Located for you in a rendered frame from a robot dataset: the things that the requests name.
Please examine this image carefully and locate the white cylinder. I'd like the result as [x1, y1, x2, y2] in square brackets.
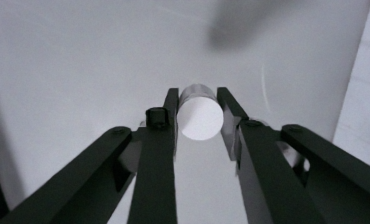
[177, 84, 223, 140]

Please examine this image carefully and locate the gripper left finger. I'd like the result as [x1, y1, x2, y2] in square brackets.
[0, 88, 179, 224]

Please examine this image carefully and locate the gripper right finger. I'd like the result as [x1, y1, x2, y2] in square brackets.
[216, 87, 370, 224]

